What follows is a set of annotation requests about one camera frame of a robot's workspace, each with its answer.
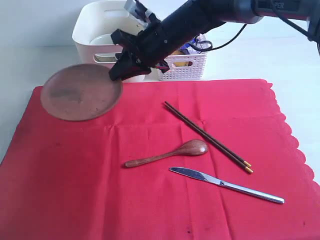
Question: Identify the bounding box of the cream plastic bin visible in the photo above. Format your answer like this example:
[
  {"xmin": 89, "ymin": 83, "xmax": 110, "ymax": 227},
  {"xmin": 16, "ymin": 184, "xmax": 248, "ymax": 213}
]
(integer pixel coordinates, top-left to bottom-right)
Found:
[{"xmin": 72, "ymin": 0, "xmax": 144, "ymax": 69}]

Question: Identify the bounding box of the brown wooden spoon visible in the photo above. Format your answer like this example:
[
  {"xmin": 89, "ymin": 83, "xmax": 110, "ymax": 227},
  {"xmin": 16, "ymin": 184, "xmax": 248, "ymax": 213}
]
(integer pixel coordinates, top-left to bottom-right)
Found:
[{"xmin": 124, "ymin": 139, "xmax": 209, "ymax": 168}]

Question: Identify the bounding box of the brown wooden plate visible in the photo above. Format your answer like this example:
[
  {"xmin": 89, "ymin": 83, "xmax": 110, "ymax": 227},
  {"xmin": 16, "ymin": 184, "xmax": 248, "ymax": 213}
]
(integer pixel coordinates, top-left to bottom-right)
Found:
[{"xmin": 40, "ymin": 63, "xmax": 123, "ymax": 121}]

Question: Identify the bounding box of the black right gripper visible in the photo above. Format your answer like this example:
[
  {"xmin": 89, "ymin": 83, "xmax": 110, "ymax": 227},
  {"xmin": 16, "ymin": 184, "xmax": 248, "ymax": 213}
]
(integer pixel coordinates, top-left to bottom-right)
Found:
[{"xmin": 109, "ymin": 14, "xmax": 215, "ymax": 81}]

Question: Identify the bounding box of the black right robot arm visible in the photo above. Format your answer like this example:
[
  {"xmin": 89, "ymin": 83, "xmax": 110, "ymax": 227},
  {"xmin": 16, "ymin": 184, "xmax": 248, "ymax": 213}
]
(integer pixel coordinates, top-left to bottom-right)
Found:
[{"xmin": 109, "ymin": 0, "xmax": 320, "ymax": 81}]

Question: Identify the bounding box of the silver table knife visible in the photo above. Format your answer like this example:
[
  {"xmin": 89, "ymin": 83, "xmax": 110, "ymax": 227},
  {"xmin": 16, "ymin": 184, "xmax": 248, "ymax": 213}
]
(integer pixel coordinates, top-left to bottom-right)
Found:
[{"xmin": 169, "ymin": 167, "xmax": 285, "ymax": 204}]

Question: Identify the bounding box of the blue white milk carton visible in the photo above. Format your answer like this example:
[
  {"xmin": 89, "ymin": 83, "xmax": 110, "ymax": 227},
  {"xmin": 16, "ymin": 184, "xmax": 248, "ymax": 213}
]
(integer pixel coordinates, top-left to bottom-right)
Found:
[{"xmin": 179, "ymin": 34, "xmax": 213, "ymax": 55}]

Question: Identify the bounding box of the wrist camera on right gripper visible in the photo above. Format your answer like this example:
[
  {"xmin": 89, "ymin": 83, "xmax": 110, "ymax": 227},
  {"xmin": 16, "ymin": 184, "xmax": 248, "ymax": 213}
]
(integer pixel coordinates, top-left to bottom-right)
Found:
[{"xmin": 124, "ymin": 0, "xmax": 160, "ymax": 28}]

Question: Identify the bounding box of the red tablecloth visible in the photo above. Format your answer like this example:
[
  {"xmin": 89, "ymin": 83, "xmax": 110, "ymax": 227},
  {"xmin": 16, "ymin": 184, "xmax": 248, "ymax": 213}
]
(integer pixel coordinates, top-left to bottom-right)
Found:
[{"xmin": 0, "ymin": 79, "xmax": 320, "ymax": 240}]

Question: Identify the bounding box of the white perforated plastic basket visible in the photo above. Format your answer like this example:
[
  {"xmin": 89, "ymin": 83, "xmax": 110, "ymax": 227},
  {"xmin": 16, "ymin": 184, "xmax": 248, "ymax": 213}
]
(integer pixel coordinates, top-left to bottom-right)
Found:
[{"xmin": 157, "ymin": 52, "xmax": 207, "ymax": 81}]

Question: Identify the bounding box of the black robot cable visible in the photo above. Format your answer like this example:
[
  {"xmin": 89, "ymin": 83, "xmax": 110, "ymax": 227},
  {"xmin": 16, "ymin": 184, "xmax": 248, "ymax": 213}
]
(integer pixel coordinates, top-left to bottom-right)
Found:
[{"xmin": 194, "ymin": 22, "xmax": 248, "ymax": 51}]

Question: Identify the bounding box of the yellow lemon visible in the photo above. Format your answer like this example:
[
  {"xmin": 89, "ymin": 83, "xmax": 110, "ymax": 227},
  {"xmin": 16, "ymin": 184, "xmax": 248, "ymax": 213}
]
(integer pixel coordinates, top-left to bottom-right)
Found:
[{"xmin": 172, "ymin": 50, "xmax": 193, "ymax": 67}]

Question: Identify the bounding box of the pale green ceramic bowl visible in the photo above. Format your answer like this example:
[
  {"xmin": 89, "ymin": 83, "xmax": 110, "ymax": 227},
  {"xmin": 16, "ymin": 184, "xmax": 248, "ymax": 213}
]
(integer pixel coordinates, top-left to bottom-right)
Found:
[{"xmin": 89, "ymin": 33, "xmax": 117, "ymax": 46}]

